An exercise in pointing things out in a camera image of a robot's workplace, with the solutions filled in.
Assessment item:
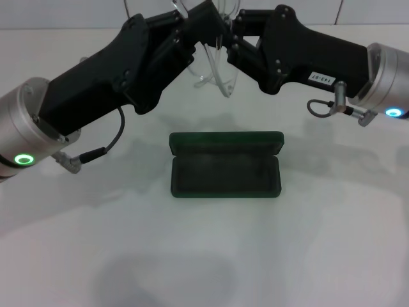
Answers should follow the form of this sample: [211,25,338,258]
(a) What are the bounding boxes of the gripper grey cable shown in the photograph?
[52,106,126,175]
[306,81,378,127]

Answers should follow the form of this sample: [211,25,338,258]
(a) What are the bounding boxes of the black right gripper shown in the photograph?
[226,4,369,98]

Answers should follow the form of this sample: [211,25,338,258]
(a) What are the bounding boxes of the clear white glasses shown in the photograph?
[170,0,241,99]

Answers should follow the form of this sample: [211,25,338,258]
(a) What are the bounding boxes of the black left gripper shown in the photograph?
[38,14,196,136]

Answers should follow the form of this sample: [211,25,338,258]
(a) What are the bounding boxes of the left gripper grey cable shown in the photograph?
[52,106,126,175]

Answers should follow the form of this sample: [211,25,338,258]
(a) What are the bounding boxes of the green glasses case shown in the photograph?
[169,130,285,200]

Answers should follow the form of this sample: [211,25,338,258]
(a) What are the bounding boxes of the right gripper grey cable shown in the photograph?
[306,81,378,127]

